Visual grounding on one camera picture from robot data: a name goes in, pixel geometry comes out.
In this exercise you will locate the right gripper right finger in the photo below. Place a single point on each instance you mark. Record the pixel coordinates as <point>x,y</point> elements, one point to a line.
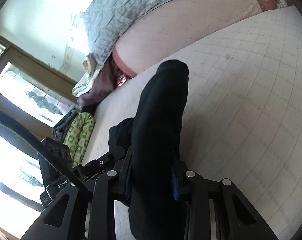
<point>235,217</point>

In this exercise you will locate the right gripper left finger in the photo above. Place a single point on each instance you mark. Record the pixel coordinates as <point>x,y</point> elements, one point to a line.
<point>90,214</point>

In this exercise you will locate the black pants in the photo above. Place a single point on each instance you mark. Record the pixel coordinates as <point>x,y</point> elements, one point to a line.
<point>153,135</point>

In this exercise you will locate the dark grey blanket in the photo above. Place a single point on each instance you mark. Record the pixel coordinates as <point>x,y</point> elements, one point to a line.
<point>59,131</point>

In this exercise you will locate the green white patterned blanket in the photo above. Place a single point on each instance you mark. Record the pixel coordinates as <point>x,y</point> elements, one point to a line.
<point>78,136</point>

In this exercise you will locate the dark maroon cloth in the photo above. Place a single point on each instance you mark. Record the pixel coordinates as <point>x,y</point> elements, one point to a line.
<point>104,84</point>

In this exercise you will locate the beige folded cloth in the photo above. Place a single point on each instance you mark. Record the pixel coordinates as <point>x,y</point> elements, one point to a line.
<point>92,69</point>

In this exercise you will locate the pink quilted bedspread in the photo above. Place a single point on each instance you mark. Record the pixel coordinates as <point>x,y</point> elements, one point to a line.
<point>243,117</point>

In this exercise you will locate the red patterned small item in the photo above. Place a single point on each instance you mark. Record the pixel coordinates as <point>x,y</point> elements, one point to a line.
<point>121,79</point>

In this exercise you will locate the grey quilted pillow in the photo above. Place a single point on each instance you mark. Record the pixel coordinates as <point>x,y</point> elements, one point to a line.
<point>106,21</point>

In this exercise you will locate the pink bolster pillow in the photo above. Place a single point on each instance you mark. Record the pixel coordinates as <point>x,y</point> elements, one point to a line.
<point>175,25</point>

